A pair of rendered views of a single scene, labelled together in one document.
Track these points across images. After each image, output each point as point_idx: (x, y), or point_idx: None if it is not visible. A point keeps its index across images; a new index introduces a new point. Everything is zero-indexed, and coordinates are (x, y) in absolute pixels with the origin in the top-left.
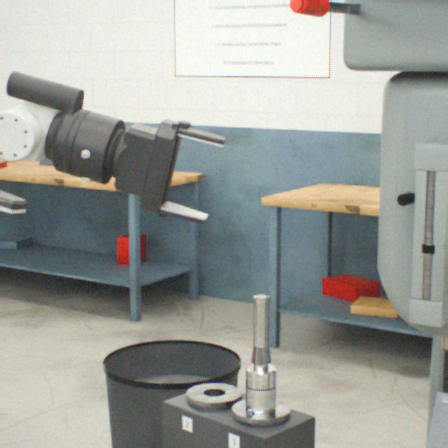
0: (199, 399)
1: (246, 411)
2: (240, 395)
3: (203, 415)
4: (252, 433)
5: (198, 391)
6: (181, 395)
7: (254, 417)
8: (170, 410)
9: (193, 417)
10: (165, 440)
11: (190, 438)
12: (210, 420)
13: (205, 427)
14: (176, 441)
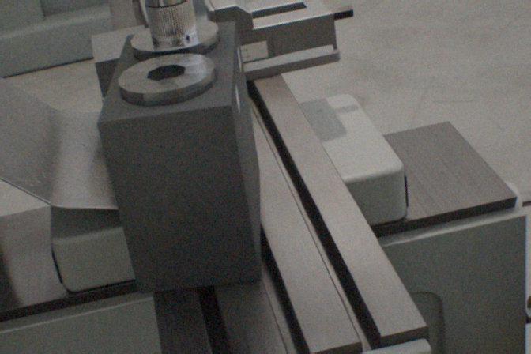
0: (207, 65)
1: (198, 34)
2: (148, 59)
3: (231, 65)
4: (233, 28)
5: (178, 80)
6: (187, 107)
7: (209, 24)
8: (234, 105)
9: (235, 79)
10: (242, 165)
11: (240, 118)
12: (234, 60)
13: (236, 77)
14: (242, 146)
